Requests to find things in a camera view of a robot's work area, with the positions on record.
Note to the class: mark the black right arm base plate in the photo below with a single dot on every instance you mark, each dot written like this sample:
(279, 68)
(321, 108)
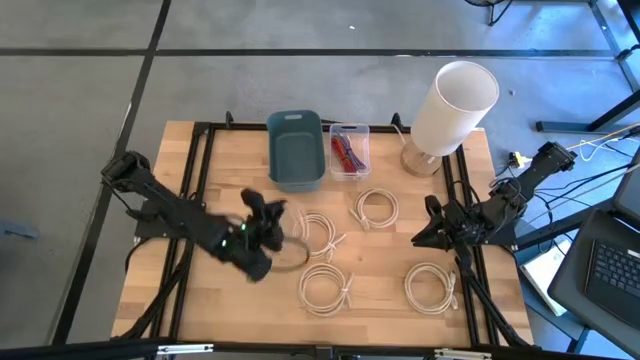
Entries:
(502, 237)

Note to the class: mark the black aluminium table frame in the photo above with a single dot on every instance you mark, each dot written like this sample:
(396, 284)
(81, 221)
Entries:
(240, 126)

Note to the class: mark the dark grey laptop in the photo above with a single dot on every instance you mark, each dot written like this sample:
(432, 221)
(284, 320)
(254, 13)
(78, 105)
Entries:
(575, 280)

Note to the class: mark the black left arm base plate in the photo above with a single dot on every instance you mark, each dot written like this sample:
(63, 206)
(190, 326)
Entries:
(155, 227)

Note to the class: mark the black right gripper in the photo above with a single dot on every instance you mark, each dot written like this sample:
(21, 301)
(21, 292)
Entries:
(457, 225)

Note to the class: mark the white shade wooden base lamp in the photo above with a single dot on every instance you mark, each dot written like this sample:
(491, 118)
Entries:
(450, 110)

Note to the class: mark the black floor fan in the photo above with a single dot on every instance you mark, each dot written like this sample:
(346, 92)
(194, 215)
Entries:
(492, 10)

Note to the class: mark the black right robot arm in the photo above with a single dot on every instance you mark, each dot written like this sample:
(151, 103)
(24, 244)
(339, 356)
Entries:
(525, 185)

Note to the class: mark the clear plastic bin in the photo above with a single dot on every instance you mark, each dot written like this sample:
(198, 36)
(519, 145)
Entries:
(350, 176)

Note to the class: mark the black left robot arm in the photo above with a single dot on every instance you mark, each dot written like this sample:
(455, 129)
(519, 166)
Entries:
(170, 210)

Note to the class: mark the teal plastic bin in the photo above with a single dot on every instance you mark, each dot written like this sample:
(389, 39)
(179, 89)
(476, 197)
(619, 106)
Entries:
(295, 160)

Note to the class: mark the white book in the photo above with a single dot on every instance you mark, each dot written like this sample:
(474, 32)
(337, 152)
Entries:
(545, 275)

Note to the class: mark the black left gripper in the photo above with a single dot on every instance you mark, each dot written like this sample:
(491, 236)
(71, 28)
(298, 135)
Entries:
(252, 250)

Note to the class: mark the black desk leg frame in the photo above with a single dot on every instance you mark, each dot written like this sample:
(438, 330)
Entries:
(575, 125)

